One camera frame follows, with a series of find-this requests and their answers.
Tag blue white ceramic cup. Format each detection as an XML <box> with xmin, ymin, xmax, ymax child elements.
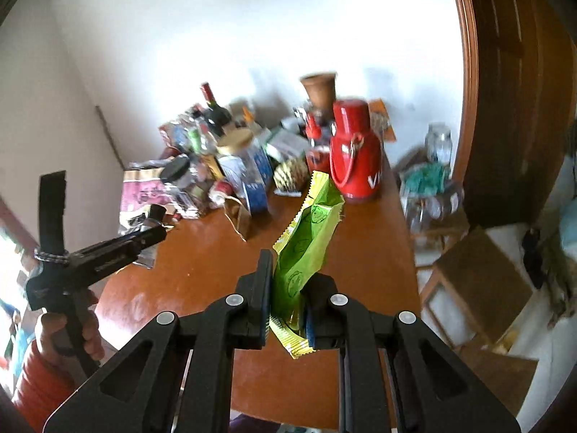
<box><xmin>243</xmin><ymin>180</ymin><xmax>268</xmax><ymax>215</ymax></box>

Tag clear glass jar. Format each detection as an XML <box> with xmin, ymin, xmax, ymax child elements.
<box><xmin>424</xmin><ymin>122</ymin><xmax>453</xmax><ymax>168</ymax></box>

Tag red wine bottle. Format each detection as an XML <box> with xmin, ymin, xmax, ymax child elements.
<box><xmin>201</xmin><ymin>82</ymin><xmax>234</xmax><ymax>138</ymax></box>

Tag red sauce squeeze bottle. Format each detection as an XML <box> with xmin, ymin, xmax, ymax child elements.
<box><xmin>305</xmin><ymin>113</ymin><xmax>331</xmax><ymax>174</ymax></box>

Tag green snack wrapper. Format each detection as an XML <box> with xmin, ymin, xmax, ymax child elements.
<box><xmin>269</xmin><ymin>171</ymin><xmax>344</xmax><ymax>360</ymax></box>

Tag brown paper bag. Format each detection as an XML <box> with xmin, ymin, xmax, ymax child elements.
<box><xmin>224</xmin><ymin>196</ymin><xmax>251</xmax><ymax>241</ymax></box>

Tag red thermos jug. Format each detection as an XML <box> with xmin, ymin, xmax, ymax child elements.
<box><xmin>330</xmin><ymin>98</ymin><xmax>382</xmax><ymax>200</ymax></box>

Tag red white small can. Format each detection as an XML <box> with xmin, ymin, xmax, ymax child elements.
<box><xmin>208</xmin><ymin>180</ymin><xmax>235</xmax><ymax>208</ymax></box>

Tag orange cap squeeze bottle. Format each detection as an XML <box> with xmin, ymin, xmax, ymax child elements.
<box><xmin>243</xmin><ymin>106</ymin><xmax>254</xmax><ymax>126</ymax></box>

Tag orange sleeve left forearm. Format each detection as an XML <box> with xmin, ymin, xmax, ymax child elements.
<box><xmin>12</xmin><ymin>341</ymin><xmax>76</xmax><ymax>432</ymax></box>

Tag green crumpled plastic bag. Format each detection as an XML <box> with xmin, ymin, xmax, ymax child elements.
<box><xmin>401</xmin><ymin>162</ymin><xmax>449</xmax><ymax>198</ymax></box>

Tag black lid nut jar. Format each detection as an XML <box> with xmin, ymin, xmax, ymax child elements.
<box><xmin>159</xmin><ymin>154</ymin><xmax>213</xmax><ymax>219</ymax></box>

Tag pink paper gift bag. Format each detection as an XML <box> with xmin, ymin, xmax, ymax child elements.
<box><xmin>118</xmin><ymin>168</ymin><xmax>175</xmax><ymax>235</ymax></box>

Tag person's left hand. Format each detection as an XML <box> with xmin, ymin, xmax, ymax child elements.
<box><xmin>34</xmin><ymin>289</ymin><xmax>105</xmax><ymax>384</ymax></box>

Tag yellow green custard apple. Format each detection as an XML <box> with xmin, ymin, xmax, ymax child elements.
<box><xmin>273</xmin><ymin>157</ymin><xmax>309</xmax><ymax>193</ymax></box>

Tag wooden stool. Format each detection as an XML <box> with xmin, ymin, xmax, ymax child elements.
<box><xmin>419</xmin><ymin>224</ymin><xmax>534</xmax><ymax>349</ymax></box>

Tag terracotta clay pot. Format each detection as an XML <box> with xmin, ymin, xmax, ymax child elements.
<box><xmin>299</xmin><ymin>73</ymin><xmax>336</xmax><ymax>110</ymax></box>

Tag brown wooden door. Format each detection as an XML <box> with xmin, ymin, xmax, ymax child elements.
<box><xmin>454</xmin><ymin>0</ymin><xmax>576</xmax><ymax>228</ymax></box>

